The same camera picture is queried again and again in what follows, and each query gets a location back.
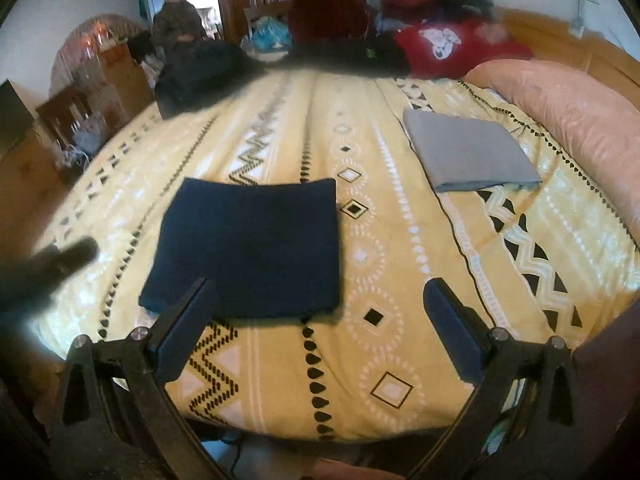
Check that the dark blue denim pants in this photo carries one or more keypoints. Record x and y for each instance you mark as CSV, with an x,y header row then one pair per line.
x,y
263,252

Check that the wooden headboard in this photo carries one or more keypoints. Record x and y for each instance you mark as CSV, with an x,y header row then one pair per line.
x,y
551,39

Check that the dark wooden chair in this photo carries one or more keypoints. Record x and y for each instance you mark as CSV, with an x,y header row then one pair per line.
x,y
60,112

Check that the red printed shirt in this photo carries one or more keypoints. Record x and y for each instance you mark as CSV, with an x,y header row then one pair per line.
x,y
451,50

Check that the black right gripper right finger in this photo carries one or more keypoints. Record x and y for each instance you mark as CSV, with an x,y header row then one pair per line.
x,y
521,419

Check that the black television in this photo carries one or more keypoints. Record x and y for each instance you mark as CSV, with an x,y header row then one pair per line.
x,y
15,118

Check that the person in dark coat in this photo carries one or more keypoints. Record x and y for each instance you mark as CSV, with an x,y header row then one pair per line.
x,y
178,24

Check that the pile of clothes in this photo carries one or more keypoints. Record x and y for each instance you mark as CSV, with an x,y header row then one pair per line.
x,y
355,30

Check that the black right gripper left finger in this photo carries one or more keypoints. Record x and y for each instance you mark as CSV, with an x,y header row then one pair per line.
x,y
113,418

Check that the wooden dresser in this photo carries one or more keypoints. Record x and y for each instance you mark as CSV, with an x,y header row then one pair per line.
x,y
31,191

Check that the pink bolster pillow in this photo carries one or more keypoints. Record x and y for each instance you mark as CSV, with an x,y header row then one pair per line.
x,y
597,126

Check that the stacked cardboard boxes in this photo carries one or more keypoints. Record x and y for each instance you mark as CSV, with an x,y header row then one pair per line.
x,y
95,59

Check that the yellow patterned bed cover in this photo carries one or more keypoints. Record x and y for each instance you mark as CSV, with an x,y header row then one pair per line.
x,y
553,261

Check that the black jacket on bed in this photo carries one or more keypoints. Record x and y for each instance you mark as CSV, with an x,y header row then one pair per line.
x,y
200,75

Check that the folded grey garment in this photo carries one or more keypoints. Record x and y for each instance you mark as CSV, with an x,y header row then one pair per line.
x,y
464,154

